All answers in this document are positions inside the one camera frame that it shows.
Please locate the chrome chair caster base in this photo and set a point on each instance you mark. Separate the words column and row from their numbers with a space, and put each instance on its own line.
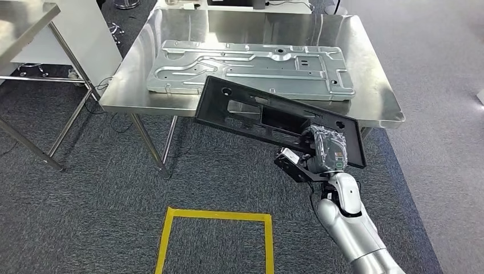
column 115, row 32

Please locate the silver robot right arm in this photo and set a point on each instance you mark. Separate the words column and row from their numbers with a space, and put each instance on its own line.
column 351, row 230

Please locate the stainless steel table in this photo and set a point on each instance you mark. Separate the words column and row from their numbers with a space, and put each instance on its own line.
column 22, row 19

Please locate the white desk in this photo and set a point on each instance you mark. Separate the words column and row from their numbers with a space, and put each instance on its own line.
column 227, row 11

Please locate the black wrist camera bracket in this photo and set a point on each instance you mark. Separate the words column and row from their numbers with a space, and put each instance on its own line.
column 298, row 172

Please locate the black device box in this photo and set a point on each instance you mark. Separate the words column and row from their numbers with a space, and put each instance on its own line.
column 234, row 3

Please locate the stainless steel workbench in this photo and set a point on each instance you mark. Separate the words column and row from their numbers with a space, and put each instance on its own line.
column 363, row 45

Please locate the glass jar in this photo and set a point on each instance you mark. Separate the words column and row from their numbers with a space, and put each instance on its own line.
column 171, row 2

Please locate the black plastic plate frame part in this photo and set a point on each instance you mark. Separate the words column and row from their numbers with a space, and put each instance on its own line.
column 210, row 109

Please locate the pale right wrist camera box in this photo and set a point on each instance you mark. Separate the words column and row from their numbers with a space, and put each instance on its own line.
column 289, row 155

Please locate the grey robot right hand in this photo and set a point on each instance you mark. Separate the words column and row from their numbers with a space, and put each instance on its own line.
column 329, row 151

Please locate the stamped grey metal panel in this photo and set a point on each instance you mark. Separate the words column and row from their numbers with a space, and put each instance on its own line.
column 264, row 72

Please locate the round stand base with pole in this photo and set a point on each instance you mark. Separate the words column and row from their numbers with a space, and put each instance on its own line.
column 336, row 9

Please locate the chrome stool base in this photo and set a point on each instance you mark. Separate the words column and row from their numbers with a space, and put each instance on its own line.
column 126, row 4

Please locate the white cabinet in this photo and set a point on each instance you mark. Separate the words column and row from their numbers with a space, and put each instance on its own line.
column 90, row 38

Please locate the white power adapter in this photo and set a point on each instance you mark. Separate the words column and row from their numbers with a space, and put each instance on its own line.
column 189, row 6

